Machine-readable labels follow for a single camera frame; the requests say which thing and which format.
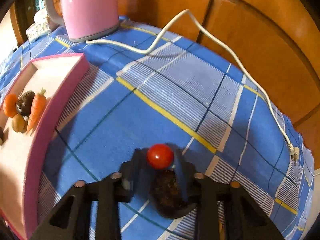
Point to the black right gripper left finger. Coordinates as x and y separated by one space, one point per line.
91 210

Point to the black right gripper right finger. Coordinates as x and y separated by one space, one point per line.
243 217

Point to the dark brown passion fruit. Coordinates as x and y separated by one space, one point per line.
166 196

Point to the red cherry tomato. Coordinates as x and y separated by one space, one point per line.
160 156

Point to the orange toy carrot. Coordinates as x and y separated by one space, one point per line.
37 107

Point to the small orange tangerine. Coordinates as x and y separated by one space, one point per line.
9 105

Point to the small tan round fruit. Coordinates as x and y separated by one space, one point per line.
1 136

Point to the pink white shallow box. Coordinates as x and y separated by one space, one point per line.
22 154

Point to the small yellow-brown fruit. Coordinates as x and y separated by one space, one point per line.
18 123

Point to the dark brown fruit in box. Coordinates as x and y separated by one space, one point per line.
24 103

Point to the blue plaid tablecloth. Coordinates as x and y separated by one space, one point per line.
184 95

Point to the silver ornate tissue box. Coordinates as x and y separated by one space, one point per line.
42 25

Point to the pink grey electric kettle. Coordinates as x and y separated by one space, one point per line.
85 19

